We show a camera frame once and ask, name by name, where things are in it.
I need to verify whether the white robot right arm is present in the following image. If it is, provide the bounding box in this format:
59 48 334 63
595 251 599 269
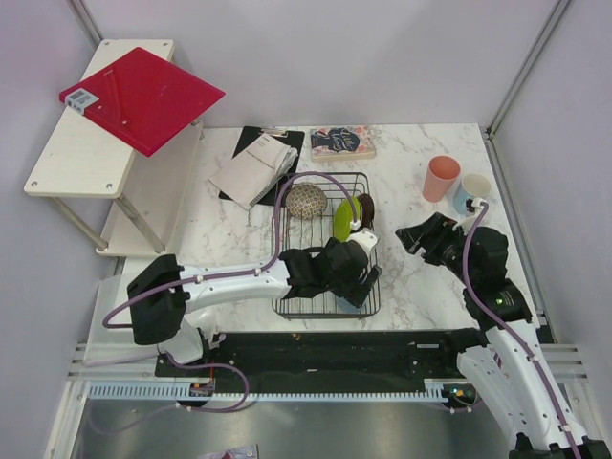
395 212 611 458

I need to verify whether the patterned ceramic bowl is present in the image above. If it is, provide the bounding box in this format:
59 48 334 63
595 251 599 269
285 183 328 220

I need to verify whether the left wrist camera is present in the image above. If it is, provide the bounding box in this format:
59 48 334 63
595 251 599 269
347 227 379 256

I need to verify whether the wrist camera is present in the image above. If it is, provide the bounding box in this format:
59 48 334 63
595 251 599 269
452 198 490 234
347 227 379 256

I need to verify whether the light blue mug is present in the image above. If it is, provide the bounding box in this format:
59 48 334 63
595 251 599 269
452 173 492 215

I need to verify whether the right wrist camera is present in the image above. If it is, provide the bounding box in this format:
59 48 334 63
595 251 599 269
452 198 490 234

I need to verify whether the red cutting board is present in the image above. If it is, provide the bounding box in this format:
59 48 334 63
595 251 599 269
58 47 225 157

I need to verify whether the pink plastic cup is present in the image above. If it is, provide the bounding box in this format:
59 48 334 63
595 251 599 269
423 156 461 203

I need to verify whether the blue-grey cup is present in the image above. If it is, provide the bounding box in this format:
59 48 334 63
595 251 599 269
336 297 365 315

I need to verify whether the white slotted cable duct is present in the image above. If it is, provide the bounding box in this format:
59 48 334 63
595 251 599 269
86 379 468 403

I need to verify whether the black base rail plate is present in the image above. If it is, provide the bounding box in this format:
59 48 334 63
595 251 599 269
155 328 487 391

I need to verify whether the grey wire dish rack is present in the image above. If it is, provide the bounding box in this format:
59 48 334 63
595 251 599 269
273 172 381 319

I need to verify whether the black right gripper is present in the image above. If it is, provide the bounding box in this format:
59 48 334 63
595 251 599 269
395 211 477 286

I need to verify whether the white paper sheet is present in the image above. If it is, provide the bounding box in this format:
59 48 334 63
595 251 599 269
209 134 290 210

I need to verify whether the floral cover book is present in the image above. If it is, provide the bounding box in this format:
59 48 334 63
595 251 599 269
310 125 376 163

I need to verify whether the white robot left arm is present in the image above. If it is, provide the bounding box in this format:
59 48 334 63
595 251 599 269
127 230 379 376

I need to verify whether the dark brown plate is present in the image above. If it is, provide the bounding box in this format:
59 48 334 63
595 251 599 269
358 193 375 228

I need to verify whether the lime green plate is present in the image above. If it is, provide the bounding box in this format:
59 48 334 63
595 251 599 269
333 196 361 242

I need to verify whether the black clipboard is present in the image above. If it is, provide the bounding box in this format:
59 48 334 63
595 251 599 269
232 126 305 206

